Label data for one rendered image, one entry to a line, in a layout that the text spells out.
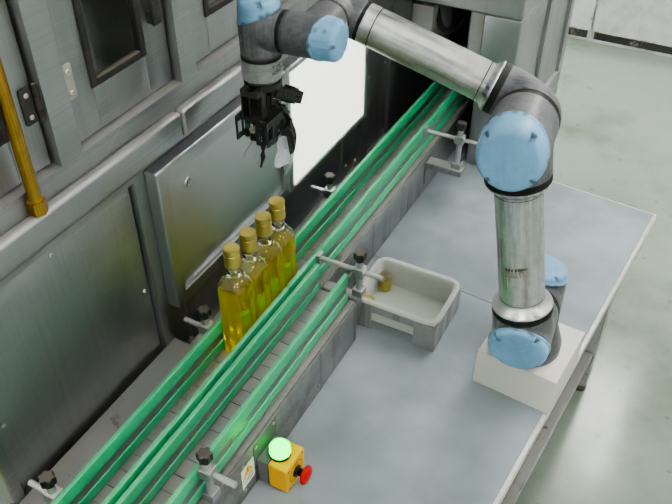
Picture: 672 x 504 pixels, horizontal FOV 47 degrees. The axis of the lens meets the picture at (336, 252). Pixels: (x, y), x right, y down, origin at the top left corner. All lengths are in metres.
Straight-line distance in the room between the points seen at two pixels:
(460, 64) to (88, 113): 0.64
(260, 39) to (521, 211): 0.54
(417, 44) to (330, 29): 0.18
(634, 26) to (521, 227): 3.88
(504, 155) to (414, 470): 0.71
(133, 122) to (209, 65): 0.23
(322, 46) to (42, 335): 0.69
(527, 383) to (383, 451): 0.35
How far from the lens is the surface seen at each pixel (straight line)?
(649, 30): 5.20
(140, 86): 1.46
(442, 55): 1.43
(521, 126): 1.28
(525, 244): 1.41
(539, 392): 1.77
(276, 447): 1.57
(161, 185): 1.49
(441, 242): 2.19
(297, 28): 1.36
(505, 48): 2.32
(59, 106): 1.29
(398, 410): 1.76
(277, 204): 1.63
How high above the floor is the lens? 2.12
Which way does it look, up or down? 40 degrees down
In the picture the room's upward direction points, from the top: straight up
